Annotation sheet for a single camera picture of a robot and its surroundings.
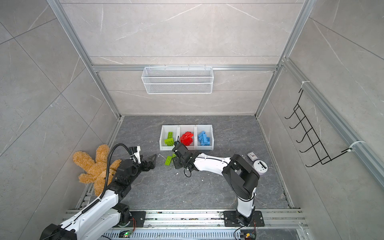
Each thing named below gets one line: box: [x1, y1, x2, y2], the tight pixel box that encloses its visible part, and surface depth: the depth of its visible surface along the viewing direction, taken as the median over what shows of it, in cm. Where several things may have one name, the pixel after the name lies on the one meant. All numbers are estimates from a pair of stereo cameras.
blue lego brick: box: [198, 131, 211, 146], surface depth 100 cm
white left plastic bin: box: [159, 124, 180, 151], surface depth 103 cm
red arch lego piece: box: [180, 131, 194, 146], surface depth 100 cm
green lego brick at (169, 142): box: [164, 138, 175, 147], surface depth 103 cm
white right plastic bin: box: [195, 124, 214, 151], surface depth 100 cm
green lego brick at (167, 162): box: [165, 156, 172, 166], surface depth 95 cm
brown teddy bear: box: [73, 144, 122, 196], surface depth 83 cm
